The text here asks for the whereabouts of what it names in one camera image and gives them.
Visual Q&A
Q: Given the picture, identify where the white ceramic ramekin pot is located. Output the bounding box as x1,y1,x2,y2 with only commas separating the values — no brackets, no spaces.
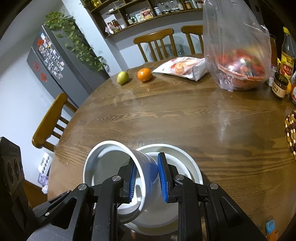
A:
83,141,159,223

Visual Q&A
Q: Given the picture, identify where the white ribbed bowl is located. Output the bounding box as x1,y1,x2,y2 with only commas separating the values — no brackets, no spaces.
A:
125,144,203,236

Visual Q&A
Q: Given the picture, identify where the wooden chair at left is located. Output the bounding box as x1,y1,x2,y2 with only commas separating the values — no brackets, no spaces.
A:
32,93,77,152

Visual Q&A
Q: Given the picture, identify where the wooden chair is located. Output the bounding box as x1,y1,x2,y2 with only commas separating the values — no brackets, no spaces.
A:
180,24,204,55
133,28,178,63
32,93,77,152

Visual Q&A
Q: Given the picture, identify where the orange tangerine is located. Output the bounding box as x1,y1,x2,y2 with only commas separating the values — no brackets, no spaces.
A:
137,68,152,82

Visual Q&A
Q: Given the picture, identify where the white snack package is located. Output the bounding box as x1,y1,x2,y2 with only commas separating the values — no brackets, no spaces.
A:
153,57,209,82

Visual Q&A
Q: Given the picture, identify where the grey refrigerator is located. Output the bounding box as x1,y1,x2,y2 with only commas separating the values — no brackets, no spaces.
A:
27,25,109,108

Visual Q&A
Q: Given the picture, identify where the wooden bead trivet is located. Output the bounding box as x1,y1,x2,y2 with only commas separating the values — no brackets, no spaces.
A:
285,109,296,160

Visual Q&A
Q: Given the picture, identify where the wooden chair back left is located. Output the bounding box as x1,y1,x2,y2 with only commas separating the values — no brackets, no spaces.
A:
133,28,178,63

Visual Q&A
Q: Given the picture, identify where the brown sauce jar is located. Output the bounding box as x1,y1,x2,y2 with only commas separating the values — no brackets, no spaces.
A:
271,72,288,99

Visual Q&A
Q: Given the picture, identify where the plastic bag of strawberries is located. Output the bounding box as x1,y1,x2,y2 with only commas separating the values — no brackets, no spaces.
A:
203,1,271,91

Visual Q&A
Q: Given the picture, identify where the wooden chair back right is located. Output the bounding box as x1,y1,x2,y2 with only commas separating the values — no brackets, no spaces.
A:
180,24,204,55

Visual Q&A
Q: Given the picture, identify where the green hanging plant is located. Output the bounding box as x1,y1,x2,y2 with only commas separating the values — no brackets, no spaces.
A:
44,11,107,72

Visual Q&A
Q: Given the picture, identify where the yellow cap sauce bottle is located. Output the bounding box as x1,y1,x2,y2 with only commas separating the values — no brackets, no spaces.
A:
280,27,295,80

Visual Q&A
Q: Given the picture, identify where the wooden wall shelf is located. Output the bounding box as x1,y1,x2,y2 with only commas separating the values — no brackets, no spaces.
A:
81,1,204,38

